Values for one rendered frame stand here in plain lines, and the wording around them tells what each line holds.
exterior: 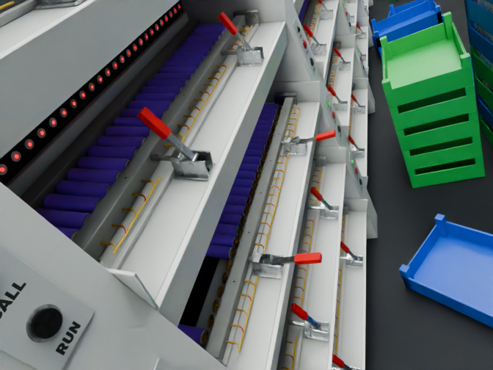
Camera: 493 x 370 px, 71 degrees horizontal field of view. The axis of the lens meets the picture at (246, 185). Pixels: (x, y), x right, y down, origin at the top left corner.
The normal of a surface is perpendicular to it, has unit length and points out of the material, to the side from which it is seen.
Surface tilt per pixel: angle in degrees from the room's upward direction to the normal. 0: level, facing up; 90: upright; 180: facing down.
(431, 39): 90
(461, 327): 0
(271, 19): 90
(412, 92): 90
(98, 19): 110
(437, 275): 0
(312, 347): 20
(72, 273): 90
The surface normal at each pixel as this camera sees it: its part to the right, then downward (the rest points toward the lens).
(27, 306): 0.85, -0.18
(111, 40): 0.96, 0.07
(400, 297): -0.47, -0.70
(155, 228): -0.15, -0.72
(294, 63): -0.24, 0.69
